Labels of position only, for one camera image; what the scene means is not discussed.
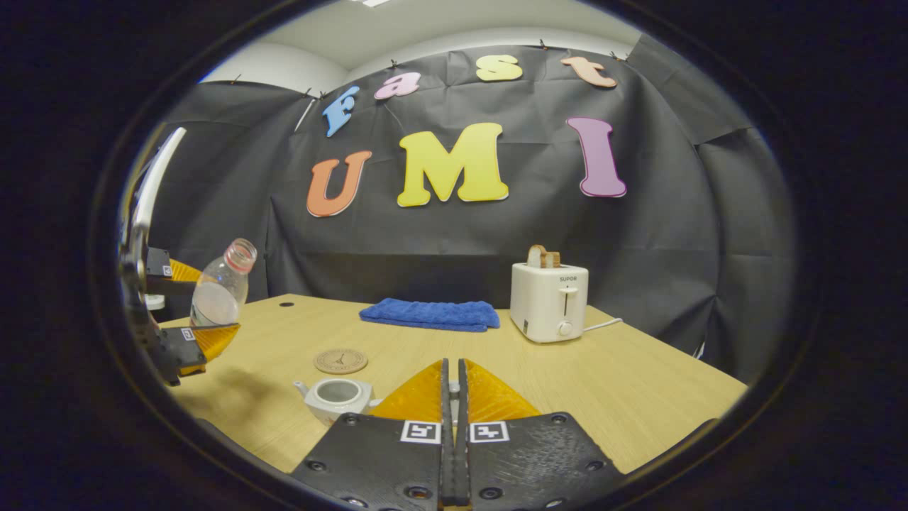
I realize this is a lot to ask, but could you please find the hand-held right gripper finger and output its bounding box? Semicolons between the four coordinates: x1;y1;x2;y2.
291;358;455;510
458;358;625;509

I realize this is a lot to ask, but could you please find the clear plastic water bottle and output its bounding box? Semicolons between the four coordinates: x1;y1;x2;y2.
189;238;258;329

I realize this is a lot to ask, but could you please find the round wooden coaster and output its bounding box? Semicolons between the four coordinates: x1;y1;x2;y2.
314;348;369;375

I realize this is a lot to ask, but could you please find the blue folded towel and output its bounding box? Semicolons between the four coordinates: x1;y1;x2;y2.
359;298;501;333

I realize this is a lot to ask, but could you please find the white toaster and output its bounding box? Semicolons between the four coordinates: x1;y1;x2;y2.
509;261;589;344

